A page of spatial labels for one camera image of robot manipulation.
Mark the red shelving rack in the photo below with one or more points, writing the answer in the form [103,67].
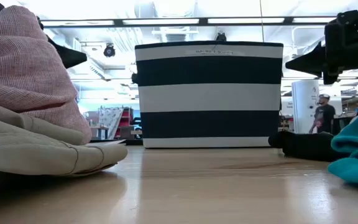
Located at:
[124,119]

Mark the black overhead camera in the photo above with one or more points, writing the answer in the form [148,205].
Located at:
[221,36]

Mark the black ceiling spotlight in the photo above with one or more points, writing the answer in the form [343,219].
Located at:
[109,50]

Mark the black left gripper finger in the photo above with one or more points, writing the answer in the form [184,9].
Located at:
[70,57]

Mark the navy white striped fabric basket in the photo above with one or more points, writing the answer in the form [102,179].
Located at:
[208,96]

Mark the pink knit garment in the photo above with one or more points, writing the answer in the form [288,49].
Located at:
[20,68]

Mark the white patterned board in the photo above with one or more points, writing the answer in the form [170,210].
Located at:
[109,119]

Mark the person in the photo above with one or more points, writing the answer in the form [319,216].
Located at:
[323,116]

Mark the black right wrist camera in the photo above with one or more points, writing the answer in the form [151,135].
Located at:
[348,18]

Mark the white pillar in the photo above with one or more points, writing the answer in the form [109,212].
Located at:
[303,105]

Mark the beige garment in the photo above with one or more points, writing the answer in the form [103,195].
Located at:
[33,152]

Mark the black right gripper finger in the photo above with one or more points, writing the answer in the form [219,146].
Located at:
[311,62]

